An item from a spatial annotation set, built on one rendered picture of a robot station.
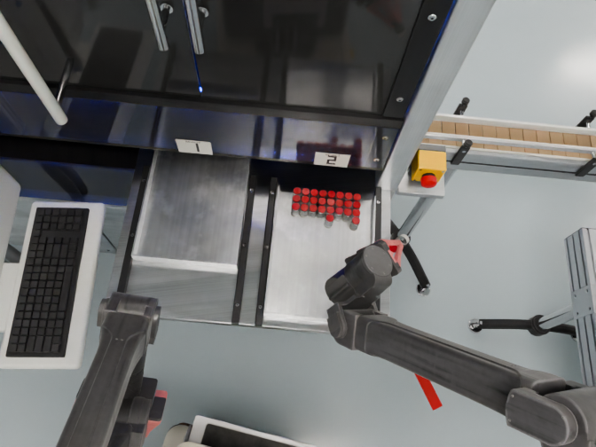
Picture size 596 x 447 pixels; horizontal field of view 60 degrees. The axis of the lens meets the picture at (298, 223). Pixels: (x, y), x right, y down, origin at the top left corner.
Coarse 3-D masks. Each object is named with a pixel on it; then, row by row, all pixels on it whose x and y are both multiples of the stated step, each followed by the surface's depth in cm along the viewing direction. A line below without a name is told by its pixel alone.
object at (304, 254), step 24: (288, 192) 138; (288, 216) 136; (360, 216) 137; (288, 240) 133; (312, 240) 133; (336, 240) 134; (360, 240) 134; (288, 264) 131; (312, 264) 131; (336, 264) 131; (288, 288) 128; (312, 288) 128; (264, 312) 122; (288, 312) 126; (312, 312) 126
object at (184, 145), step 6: (180, 144) 125; (186, 144) 125; (192, 144) 125; (198, 144) 125; (204, 144) 125; (210, 144) 124; (180, 150) 128; (186, 150) 128; (192, 150) 128; (204, 150) 127; (210, 150) 127
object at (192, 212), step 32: (160, 160) 140; (192, 160) 140; (224, 160) 141; (160, 192) 136; (192, 192) 137; (224, 192) 137; (160, 224) 133; (192, 224) 133; (224, 224) 134; (160, 256) 126; (192, 256) 130; (224, 256) 130
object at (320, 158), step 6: (318, 156) 126; (324, 156) 126; (336, 156) 125; (342, 156) 125; (348, 156) 125; (318, 162) 129; (324, 162) 128; (330, 162) 128; (336, 162) 128; (342, 162) 128; (348, 162) 128
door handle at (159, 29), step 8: (152, 0) 76; (152, 8) 78; (160, 8) 79; (168, 8) 85; (152, 16) 79; (160, 16) 80; (168, 16) 85; (152, 24) 81; (160, 24) 81; (160, 32) 82; (160, 40) 84; (168, 40) 85; (160, 48) 86; (168, 48) 86
